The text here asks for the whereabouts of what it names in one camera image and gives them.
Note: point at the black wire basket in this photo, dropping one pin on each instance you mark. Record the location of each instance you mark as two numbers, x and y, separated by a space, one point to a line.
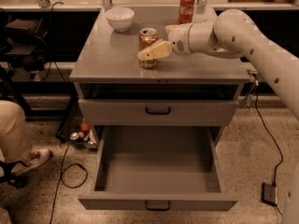
70 127

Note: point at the dark equipment on left shelf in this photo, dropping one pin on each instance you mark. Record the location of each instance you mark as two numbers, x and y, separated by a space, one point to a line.
22 42

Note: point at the white ceramic bowl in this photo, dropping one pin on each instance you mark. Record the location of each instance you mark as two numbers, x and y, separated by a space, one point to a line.
120 18

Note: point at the open lower grey drawer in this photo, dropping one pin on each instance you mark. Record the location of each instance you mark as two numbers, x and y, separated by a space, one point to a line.
157 169

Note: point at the person leg beige trousers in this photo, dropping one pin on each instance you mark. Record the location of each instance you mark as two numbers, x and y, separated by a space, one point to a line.
13 141

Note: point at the grey drawer cabinet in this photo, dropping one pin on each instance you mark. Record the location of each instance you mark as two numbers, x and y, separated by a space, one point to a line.
108 68

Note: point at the red cola can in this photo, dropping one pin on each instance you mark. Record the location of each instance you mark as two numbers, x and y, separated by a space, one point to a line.
185 11

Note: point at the black power adapter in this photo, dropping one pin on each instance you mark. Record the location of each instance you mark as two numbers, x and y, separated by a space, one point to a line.
269 194

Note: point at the black office chair base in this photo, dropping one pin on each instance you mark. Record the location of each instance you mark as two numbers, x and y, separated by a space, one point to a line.
17 181

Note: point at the white sneaker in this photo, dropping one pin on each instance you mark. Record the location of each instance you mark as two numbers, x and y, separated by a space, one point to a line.
37 158

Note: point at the closed upper grey drawer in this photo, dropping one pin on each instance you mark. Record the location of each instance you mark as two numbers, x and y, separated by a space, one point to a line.
157 112

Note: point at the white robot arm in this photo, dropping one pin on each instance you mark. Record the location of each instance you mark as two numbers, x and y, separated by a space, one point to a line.
233 34

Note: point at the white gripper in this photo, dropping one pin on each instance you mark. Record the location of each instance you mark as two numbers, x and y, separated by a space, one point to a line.
177 38

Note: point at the orange soda can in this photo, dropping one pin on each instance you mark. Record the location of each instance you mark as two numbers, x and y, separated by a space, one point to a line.
147 36

